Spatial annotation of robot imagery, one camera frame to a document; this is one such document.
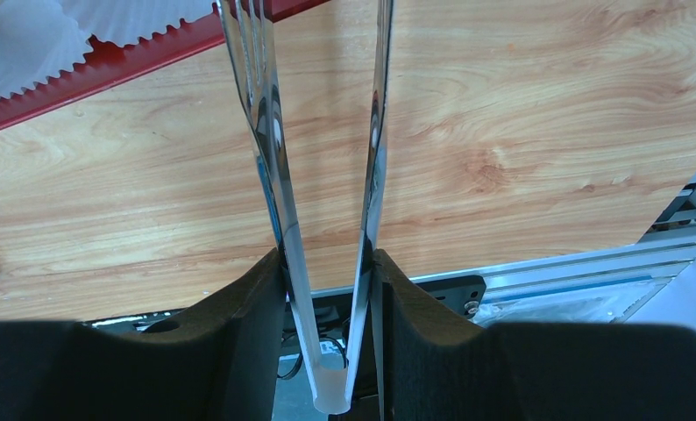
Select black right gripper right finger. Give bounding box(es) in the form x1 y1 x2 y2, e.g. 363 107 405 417
371 250 696 420

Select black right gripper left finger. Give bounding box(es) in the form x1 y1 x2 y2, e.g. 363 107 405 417
0 250 286 420

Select metal tweezers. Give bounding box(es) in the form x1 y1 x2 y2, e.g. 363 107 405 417
217 1 394 415

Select red box with white paper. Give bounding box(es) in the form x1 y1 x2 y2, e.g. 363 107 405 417
0 0 331 140

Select aluminium frame rail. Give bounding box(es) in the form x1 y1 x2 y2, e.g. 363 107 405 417
413 173 696 326

